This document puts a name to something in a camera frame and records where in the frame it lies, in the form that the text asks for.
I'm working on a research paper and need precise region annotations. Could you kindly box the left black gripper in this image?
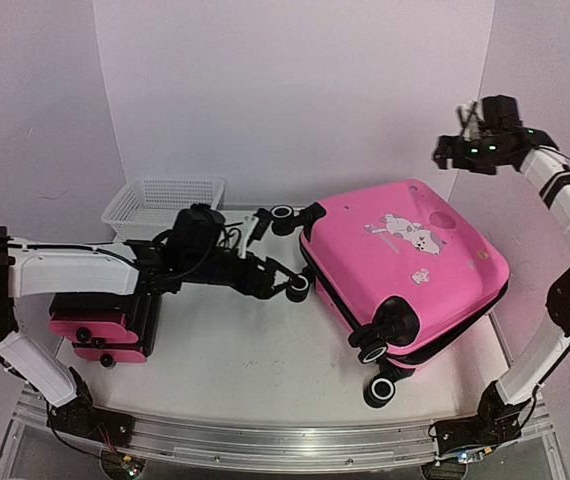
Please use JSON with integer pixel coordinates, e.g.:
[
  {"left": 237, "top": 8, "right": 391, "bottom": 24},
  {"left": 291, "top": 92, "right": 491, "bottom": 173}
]
[{"left": 183, "top": 252, "right": 300, "bottom": 300}]

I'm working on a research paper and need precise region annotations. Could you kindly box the pink hard-shell suitcase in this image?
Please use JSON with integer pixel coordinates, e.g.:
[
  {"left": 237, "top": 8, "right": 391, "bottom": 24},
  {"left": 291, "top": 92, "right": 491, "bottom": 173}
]
[{"left": 262, "top": 178, "right": 511, "bottom": 411}]

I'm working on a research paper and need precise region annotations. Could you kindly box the white plastic mesh basket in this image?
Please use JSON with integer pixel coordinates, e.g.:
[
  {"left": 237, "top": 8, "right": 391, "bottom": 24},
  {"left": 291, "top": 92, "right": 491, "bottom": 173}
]
[{"left": 101, "top": 175, "right": 226, "bottom": 240}]

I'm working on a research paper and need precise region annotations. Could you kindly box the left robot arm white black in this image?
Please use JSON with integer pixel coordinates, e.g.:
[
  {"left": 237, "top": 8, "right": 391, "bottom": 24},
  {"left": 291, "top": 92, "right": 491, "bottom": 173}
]
[{"left": 0, "top": 226, "right": 310, "bottom": 437}]

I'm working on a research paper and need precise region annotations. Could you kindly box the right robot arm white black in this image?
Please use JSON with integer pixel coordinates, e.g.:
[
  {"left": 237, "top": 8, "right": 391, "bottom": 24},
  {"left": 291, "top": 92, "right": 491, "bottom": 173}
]
[{"left": 433, "top": 127, "right": 570, "bottom": 404}]

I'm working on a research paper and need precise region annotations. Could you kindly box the pink and black folded case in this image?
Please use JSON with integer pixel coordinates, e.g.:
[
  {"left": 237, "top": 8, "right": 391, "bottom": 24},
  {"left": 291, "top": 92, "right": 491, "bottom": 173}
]
[{"left": 49, "top": 293, "right": 162, "bottom": 368}]

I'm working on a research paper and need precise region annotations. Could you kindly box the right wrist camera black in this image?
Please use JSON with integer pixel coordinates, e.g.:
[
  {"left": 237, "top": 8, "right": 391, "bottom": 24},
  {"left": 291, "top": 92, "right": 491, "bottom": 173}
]
[{"left": 456, "top": 95, "right": 523, "bottom": 139}]

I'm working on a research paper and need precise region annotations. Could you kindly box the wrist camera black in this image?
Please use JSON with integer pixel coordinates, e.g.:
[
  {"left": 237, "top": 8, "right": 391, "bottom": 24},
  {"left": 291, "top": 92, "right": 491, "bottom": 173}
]
[
  {"left": 456, "top": 95, "right": 523, "bottom": 139},
  {"left": 165, "top": 204, "right": 225, "bottom": 273}
]

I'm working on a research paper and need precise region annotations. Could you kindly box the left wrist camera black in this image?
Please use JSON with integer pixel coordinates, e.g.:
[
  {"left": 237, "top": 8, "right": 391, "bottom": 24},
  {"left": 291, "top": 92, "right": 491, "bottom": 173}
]
[{"left": 165, "top": 204, "right": 225, "bottom": 273}]

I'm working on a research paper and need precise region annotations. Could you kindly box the curved aluminium rail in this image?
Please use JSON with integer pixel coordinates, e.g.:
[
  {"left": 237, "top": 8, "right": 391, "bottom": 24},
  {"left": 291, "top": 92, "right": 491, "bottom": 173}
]
[{"left": 12, "top": 377, "right": 554, "bottom": 464}]

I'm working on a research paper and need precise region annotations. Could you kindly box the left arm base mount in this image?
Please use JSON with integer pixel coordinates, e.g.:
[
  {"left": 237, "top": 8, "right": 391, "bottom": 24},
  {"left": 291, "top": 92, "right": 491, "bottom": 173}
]
[{"left": 47, "top": 396, "right": 134, "bottom": 447}]

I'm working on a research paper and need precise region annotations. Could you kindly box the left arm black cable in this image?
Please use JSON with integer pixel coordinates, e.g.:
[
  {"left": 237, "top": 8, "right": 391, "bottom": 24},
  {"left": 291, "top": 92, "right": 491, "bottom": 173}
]
[{"left": 0, "top": 239, "right": 136, "bottom": 266}]

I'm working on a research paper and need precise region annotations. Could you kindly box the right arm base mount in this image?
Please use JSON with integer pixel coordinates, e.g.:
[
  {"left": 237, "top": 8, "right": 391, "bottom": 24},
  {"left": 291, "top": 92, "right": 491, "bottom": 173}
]
[{"left": 430, "top": 382, "right": 529, "bottom": 458}]

